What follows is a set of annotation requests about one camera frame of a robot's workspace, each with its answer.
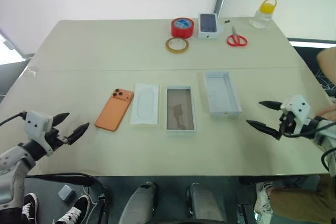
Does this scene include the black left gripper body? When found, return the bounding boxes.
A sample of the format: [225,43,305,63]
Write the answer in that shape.
[46,127,70,152]

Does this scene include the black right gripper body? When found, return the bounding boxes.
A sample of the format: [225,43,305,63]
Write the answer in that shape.
[277,111,297,141]

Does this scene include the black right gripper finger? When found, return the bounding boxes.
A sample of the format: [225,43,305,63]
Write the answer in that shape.
[258,100,283,111]
[246,120,280,138]

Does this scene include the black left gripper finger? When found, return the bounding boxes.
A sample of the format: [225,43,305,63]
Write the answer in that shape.
[52,112,70,129]
[66,122,90,146]

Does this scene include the orange smartphone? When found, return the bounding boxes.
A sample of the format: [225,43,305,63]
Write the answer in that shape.
[94,87,135,132]

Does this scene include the white phone box lid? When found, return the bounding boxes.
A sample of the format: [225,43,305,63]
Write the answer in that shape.
[203,70,243,118]

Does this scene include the white paper insert sleeve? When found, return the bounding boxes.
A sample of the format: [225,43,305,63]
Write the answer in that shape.
[130,83,160,128]

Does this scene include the small grey-white rectangular card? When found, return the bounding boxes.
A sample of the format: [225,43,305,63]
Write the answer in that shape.
[57,184,76,202]

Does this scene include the white phone box base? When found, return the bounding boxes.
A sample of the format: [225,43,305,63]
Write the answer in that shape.
[165,85,198,133]

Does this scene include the boxed dark smartphone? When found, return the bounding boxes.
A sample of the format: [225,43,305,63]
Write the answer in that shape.
[197,12,224,40]

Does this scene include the bystander hand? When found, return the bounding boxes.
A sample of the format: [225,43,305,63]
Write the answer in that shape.
[313,105,336,122]

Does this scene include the black sneaker with white laces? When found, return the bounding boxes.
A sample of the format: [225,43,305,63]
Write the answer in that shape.
[20,193,39,224]
[54,195,91,224]

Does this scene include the bystander brown trousers leg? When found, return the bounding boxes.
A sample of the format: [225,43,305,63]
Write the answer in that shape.
[269,174,336,224]

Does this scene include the clear jar with yellow lid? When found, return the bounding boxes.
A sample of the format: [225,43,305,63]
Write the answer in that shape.
[249,0,278,29]

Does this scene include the dark rounded grey shape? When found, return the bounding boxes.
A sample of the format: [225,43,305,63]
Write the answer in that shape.
[119,181,159,224]
[185,182,227,224]

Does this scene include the clear brownish tape roll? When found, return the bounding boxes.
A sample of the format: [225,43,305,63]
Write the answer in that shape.
[165,37,190,54]

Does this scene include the red tape roll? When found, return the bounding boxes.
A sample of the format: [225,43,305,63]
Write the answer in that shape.
[171,17,195,39]

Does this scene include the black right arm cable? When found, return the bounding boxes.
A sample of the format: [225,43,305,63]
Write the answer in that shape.
[282,120,336,172]

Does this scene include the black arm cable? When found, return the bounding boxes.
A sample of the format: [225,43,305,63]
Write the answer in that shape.
[282,120,336,172]
[0,112,28,127]

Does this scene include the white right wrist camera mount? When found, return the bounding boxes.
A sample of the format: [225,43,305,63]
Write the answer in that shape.
[280,94,311,136]

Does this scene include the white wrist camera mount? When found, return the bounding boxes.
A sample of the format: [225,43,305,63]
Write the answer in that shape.
[24,111,54,157]
[280,94,311,136]

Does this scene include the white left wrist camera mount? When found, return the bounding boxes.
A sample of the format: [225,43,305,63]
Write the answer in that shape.
[24,111,54,157]

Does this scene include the thick black floor cable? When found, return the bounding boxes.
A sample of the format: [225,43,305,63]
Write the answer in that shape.
[25,172,111,224]

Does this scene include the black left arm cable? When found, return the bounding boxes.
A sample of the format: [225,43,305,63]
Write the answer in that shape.
[0,112,28,127]

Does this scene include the black panel with white wires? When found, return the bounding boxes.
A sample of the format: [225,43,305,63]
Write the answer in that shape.
[313,70,336,99]

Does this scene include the red handled scissors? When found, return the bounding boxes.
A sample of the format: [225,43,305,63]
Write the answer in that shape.
[226,25,248,48]

